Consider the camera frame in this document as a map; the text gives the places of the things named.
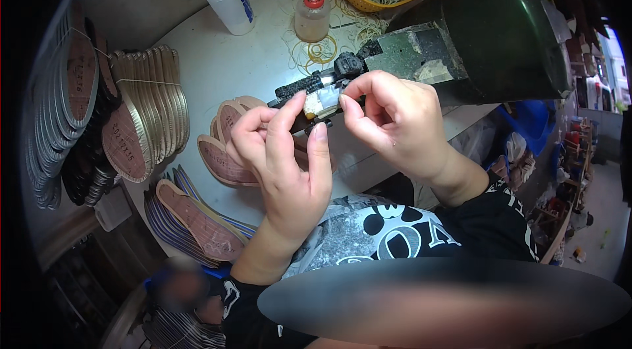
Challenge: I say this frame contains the dark green workshop machine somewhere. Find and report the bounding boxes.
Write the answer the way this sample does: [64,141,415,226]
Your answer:
[267,0,574,135]

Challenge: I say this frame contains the white tape piece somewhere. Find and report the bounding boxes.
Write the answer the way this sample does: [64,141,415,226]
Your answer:
[303,89,342,121]

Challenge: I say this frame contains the scattered loose rubber bands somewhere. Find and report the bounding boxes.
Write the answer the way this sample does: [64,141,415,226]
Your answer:
[280,0,392,76]

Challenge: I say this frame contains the clear bottle with red nozzle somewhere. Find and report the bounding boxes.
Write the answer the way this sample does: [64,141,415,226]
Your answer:
[294,0,332,44]

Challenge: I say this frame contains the bundle of silver-edged insoles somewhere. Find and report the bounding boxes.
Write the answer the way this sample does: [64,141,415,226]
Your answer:
[25,2,100,211]

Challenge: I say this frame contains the white bottle with blue cap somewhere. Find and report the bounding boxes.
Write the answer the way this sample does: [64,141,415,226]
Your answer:
[204,0,255,37]

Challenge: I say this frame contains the bundle of black insoles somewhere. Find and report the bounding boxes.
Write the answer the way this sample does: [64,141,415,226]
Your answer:
[62,17,123,207]

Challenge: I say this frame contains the stack of striped insoles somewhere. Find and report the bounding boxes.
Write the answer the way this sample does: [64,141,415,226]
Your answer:
[142,307,228,349]

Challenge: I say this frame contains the cluttered wooden rack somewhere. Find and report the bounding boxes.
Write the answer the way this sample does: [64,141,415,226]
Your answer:
[527,117,599,267]

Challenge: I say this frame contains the person's right hand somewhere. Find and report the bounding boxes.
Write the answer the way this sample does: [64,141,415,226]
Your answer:
[338,70,454,185]

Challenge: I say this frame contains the small white plastic box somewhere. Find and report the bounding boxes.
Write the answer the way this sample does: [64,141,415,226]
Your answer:
[93,185,133,232]

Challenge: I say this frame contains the heap of white bags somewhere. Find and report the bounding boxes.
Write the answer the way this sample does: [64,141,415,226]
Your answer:
[448,116,538,193]

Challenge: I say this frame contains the person's left hand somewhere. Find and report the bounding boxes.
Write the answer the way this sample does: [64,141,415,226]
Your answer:
[225,91,334,244]

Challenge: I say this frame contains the bundle of gold-edged insoles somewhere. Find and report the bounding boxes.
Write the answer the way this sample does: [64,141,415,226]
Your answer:
[102,44,191,184]

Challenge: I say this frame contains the pile of plain brown insoles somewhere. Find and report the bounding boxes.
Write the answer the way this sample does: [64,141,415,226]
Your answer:
[197,95,338,188]

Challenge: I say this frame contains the person's body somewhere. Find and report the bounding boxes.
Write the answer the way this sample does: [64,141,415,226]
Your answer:
[221,178,632,349]

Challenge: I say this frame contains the stack of blue-edged insoles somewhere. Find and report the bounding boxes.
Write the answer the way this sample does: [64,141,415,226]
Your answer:
[143,165,258,269]

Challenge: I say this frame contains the blue plastic crate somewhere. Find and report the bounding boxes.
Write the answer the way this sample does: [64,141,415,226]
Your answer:
[495,99,560,157]

